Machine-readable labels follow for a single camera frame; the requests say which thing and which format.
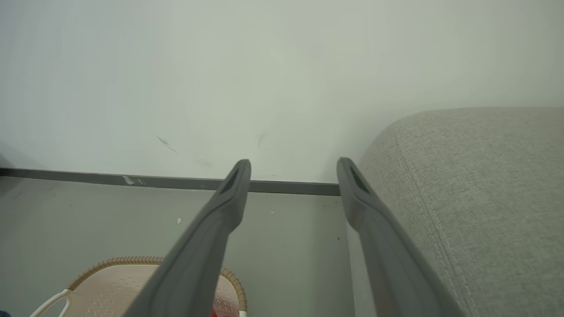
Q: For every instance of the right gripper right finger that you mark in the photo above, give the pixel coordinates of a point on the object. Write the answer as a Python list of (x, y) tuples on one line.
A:
[(392, 273)]

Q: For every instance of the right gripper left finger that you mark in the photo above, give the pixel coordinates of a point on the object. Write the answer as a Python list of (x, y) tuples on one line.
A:
[(194, 273)]

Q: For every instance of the cream perforated laundry basket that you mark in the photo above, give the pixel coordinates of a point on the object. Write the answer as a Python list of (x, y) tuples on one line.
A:
[(110, 295)]

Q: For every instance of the grey fabric sofa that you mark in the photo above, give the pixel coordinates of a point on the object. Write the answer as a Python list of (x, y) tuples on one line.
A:
[(484, 198)]

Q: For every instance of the dark baseboard strip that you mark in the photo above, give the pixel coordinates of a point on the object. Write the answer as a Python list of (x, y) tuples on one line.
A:
[(88, 178)]

